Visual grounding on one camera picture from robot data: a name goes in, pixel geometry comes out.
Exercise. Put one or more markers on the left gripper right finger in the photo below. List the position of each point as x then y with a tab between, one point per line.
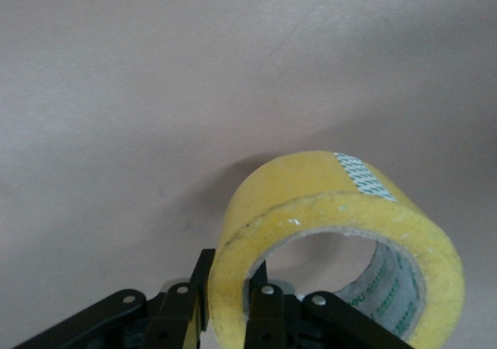
268	314

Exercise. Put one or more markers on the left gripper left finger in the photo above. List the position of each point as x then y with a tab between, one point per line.
178	306

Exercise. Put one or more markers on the yellow packing tape roll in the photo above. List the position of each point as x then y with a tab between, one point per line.
310	182

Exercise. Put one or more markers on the brown table cover sheet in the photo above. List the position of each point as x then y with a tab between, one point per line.
155	92

